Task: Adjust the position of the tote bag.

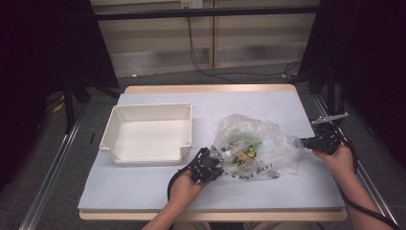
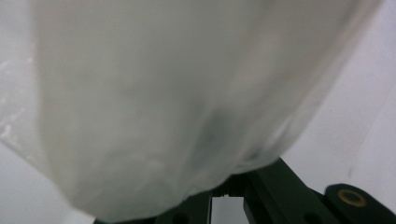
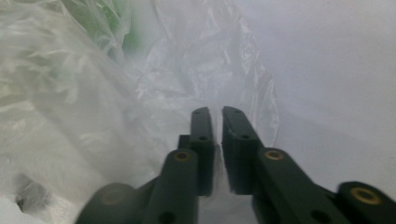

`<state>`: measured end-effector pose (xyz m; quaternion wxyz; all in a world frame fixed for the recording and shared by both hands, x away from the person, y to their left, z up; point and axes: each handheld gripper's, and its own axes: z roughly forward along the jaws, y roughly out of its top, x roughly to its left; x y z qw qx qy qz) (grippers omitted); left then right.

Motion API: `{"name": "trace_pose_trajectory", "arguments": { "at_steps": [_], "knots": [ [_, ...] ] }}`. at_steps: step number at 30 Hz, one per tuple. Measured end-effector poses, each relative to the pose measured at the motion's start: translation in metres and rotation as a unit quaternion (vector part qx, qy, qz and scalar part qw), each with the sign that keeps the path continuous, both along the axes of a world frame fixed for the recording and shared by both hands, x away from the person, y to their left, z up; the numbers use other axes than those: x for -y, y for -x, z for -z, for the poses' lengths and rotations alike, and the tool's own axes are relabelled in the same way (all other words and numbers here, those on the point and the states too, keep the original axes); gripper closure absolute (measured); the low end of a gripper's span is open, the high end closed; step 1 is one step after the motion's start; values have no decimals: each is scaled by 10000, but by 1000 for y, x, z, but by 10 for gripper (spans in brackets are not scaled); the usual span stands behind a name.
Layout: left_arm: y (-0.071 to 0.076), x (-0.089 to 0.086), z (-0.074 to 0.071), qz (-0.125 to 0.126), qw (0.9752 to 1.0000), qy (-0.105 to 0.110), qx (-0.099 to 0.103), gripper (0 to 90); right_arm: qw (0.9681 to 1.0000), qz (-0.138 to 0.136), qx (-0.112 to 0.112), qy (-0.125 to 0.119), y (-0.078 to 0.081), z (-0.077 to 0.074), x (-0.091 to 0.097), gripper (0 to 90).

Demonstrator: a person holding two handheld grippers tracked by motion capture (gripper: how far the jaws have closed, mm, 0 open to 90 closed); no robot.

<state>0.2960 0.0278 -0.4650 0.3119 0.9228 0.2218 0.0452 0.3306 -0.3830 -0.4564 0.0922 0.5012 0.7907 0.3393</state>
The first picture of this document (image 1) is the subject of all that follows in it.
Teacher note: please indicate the white plastic box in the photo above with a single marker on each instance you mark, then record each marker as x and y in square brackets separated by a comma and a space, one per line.
[150, 140]

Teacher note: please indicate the black horizontal bar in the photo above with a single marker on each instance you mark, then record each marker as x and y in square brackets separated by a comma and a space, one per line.
[207, 13]

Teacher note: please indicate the wooden table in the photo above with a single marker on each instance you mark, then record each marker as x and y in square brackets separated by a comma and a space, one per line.
[207, 88]

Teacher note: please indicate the clear plastic bag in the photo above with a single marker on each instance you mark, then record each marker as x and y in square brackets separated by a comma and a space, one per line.
[274, 143]

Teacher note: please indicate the person's right hand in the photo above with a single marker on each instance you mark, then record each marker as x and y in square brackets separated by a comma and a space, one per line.
[340, 161]

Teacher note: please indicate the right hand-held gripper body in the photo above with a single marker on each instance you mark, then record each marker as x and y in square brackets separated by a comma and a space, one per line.
[328, 137]

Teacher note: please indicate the metal floor rail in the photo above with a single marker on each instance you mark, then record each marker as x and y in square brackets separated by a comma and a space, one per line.
[48, 182]
[367, 188]

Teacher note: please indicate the black stand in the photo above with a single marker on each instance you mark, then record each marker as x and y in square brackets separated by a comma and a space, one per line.
[330, 92]
[68, 108]

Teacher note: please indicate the person's right leg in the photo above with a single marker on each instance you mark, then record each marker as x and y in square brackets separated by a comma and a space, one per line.
[281, 226]

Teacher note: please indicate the white wall outlet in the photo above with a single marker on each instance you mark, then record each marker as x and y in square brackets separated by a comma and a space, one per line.
[191, 4]

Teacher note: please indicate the person's leg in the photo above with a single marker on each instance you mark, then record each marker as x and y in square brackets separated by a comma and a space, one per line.
[281, 226]
[193, 226]

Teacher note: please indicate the person's left hand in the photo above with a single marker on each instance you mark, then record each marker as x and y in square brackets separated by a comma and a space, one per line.
[183, 188]

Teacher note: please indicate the small black floor item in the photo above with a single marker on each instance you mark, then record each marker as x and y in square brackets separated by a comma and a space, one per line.
[92, 137]

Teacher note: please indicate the white table mat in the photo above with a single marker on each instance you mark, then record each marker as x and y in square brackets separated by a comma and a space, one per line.
[210, 108]

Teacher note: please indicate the black curtain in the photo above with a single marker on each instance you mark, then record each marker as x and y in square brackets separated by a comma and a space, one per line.
[38, 48]
[367, 48]

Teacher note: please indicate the person's left leg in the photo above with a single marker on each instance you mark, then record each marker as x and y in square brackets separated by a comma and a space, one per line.
[193, 226]

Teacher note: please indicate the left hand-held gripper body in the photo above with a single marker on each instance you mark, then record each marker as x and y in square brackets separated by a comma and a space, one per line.
[204, 166]

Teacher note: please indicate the yellow floor item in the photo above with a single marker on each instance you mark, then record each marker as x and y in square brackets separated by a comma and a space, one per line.
[58, 107]

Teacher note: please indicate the green snack packet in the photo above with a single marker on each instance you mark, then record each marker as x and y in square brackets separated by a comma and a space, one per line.
[253, 139]

